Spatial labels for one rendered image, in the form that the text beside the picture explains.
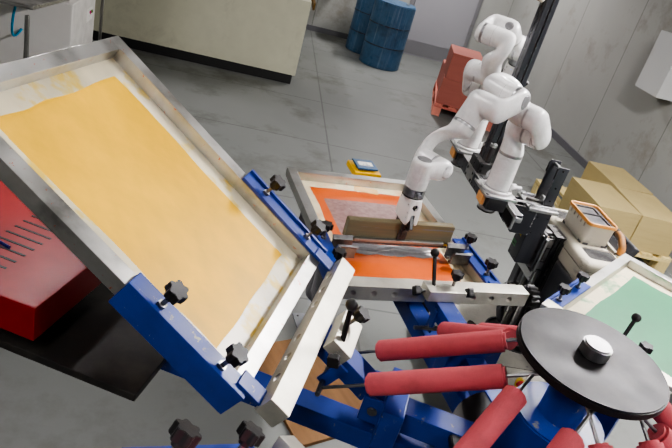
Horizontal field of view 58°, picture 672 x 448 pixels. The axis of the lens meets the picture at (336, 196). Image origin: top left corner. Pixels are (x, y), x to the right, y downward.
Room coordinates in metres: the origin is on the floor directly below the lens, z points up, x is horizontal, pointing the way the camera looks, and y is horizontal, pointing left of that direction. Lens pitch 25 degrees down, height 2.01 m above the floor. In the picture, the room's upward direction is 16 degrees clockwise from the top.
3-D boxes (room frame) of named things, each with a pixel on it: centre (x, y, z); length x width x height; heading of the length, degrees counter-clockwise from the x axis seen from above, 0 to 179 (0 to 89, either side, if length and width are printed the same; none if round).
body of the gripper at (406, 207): (1.90, -0.25, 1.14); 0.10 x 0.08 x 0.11; 22
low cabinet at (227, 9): (7.50, 2.19, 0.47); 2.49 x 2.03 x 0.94; 101
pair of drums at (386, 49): (9.22, 0.06, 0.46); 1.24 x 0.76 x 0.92; 11
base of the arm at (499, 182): (2.31, -0.63, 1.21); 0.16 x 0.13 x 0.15; 101
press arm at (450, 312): (1.51, -0.41, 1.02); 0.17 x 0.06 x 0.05; 22
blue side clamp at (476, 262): (1.91, -0.54, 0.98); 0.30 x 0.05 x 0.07; 22
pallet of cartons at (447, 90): (7.71, -1.24, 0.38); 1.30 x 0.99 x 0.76; 8
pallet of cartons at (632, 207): (4.99, -2.25, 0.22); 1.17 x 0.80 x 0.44; 11
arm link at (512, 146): (2.30, -0.62, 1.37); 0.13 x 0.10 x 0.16; 48
